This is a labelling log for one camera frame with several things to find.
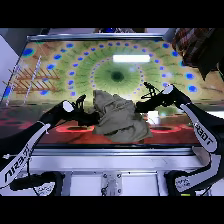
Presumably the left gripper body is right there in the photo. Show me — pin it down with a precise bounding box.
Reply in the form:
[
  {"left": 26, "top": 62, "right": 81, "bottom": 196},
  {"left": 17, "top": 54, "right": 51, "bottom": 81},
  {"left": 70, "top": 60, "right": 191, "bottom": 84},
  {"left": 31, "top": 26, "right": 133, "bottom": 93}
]
[{"left": 70, "top": 109, "right": 101, "bottom": 127}]

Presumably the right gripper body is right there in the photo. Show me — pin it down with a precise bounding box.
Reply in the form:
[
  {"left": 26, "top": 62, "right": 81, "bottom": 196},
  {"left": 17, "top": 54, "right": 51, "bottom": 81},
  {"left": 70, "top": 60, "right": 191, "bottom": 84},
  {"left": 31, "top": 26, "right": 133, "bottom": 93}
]
[{"left": 134, "top": 94, "right": 167, "bottom": 114}]

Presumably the olive green shirt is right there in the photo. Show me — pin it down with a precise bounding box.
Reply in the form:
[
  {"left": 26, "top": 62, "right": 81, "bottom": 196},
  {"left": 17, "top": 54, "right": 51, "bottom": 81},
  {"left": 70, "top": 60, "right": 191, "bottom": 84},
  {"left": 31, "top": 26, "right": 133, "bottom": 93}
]
[{"left": 91, "top": 89, "right": 155, "bottom": 144}]

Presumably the white clothes hanger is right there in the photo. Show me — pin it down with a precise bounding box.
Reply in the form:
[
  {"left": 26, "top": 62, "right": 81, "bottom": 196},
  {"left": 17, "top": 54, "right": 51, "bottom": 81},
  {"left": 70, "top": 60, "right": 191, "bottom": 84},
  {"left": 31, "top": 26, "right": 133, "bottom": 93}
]
[{"left": 23, "top": 54, "right": 44, "bottom": 98}]

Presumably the brown clothes hanger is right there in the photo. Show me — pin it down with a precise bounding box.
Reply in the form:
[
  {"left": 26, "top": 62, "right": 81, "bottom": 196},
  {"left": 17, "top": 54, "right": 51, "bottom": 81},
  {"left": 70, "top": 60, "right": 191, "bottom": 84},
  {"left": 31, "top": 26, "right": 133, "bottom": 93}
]
[{"left": 13, "top": 67, "right": 62, "bottom": 95}]

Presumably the checked shirt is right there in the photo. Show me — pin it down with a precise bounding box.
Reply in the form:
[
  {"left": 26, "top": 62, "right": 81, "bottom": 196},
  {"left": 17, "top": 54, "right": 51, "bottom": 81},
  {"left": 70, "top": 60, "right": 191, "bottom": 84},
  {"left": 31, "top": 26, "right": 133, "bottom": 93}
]
[{"left": 171, "top": 27, "right": 216, "bottom": 68}]

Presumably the black garment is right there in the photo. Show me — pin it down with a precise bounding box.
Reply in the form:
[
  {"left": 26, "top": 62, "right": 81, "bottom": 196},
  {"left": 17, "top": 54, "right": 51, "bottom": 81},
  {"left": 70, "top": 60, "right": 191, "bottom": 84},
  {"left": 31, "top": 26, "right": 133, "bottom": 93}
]
[{"left": 195, "top": 27, "right": 224, "bottom": 81}]

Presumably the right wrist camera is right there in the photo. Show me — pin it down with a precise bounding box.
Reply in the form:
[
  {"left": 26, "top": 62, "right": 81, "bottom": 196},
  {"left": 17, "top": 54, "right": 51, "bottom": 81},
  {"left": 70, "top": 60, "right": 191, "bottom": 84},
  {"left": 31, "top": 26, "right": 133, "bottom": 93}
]
[{"left": 141, "top": 81, "right": 158, "bottom": 100}]

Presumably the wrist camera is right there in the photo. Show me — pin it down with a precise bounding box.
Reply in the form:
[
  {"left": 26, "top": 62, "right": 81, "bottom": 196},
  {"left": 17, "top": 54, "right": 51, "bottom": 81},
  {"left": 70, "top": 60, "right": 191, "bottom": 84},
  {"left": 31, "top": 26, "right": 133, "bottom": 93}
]
[
  {"left": 74, "top": 94, "right": 88, "bottom": 112},
  {"left": 141, "top": 81, "right": 158, "bottom": 100}
]

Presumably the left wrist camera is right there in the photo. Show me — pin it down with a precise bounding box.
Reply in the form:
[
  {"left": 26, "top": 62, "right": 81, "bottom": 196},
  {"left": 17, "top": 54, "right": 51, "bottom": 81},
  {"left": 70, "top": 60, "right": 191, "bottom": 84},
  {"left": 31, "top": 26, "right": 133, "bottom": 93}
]
[{"left": 74, "top": 94, "right": 88, "bottom": 112}]

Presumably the silver frame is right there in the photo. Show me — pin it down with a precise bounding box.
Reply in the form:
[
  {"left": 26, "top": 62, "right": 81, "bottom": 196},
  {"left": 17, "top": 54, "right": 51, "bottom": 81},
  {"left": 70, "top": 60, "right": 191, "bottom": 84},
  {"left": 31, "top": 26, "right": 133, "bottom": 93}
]
[{"left": 0, "top": 32, "right": 224, "bottom": 197}]

